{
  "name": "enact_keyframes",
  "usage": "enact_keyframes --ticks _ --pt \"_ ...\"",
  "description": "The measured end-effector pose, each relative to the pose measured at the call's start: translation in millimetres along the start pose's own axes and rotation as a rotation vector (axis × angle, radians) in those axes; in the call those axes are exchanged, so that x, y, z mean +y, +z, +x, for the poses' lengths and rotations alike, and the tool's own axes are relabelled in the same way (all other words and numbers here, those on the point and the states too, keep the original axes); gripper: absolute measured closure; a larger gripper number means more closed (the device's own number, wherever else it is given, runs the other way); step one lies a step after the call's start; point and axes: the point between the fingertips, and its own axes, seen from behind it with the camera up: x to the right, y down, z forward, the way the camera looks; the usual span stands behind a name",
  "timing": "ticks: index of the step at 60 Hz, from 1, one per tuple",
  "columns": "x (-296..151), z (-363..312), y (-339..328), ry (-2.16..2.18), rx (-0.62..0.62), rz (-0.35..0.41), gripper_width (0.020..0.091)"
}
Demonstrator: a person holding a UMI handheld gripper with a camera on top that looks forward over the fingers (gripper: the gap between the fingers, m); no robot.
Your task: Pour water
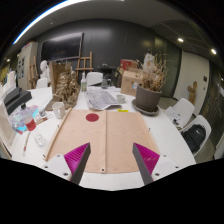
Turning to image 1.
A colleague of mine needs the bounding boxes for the red box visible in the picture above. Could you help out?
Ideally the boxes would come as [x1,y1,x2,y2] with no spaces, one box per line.
[119,58,139,72]

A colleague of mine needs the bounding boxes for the flat round red coaster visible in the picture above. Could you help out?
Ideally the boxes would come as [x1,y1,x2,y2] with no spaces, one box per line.
[85,112,100,123]

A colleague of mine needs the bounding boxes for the brown cardboard box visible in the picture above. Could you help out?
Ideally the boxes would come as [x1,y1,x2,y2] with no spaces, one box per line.
[119,68,144,98]

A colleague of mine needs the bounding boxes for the translucent plastic sheet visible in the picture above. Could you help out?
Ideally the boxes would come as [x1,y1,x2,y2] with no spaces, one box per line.
[0,99,18,158]

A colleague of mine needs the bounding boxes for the black foam blocks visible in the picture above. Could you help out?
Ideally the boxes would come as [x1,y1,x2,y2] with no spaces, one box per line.
[3,87,33,114]

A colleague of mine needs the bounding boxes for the white ceramic mug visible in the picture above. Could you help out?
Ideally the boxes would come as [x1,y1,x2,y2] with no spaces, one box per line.
[51,101,67,120]

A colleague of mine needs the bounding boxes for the black wall screen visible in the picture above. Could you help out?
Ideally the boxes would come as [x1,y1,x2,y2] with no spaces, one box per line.
[40,32,84,63]

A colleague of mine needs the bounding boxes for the grey plant saucer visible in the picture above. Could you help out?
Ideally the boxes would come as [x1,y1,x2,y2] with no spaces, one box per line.
[131,98,160,117]

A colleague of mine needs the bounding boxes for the white plastic chair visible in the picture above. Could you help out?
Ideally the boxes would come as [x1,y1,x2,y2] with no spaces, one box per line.
[85,71,104,88]
[181,114,213,158]
[35,77,50,89]
[165,97,196,129]

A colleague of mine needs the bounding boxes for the wooden figure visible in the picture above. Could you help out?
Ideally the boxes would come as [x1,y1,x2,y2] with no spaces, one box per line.
[187,80,198,106]

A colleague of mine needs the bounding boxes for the golden sculpture on wooden board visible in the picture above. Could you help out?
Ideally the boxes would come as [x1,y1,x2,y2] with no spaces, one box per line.
[49,61,81,111]

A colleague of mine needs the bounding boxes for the white cabinet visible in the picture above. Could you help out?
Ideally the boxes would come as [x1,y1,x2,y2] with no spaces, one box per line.
[16,41,39,91]

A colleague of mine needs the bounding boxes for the folded newspaper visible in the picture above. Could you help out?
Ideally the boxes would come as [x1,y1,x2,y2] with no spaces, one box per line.
[83,88,123,111]

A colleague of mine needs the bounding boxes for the dried plant in grey pot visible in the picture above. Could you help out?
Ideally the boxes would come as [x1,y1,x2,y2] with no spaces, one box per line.
[134,52,169,113]

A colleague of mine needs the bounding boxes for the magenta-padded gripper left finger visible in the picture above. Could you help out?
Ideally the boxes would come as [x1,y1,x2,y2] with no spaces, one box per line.
[42,142,92,186]

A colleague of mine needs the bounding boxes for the small glass jar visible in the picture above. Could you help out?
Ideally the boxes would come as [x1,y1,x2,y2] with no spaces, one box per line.
[115,94,127,104]

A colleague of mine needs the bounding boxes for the white spray bottle green label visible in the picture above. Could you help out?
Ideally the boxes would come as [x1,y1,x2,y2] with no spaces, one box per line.
[80,71,88,93]

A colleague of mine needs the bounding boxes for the wooden easel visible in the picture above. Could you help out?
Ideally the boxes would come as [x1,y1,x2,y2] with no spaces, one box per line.
[75,50,95,79]
[28,55,40,89]

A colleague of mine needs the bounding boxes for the beige canvas table mat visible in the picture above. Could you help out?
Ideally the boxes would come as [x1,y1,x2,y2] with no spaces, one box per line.
[43,107,161,175]

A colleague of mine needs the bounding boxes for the white plaster bust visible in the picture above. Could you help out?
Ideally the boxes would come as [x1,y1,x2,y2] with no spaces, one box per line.
[39,59,51,79]

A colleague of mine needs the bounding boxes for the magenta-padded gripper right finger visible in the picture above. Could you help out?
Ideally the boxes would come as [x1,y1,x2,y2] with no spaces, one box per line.
[132,142,183,186]

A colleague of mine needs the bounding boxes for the white plaster figure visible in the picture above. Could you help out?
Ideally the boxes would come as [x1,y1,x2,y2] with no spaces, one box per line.
[143,53,156,71]

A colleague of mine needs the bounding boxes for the black backpack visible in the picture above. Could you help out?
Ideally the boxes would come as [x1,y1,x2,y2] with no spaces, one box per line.
[182,123,207,154]

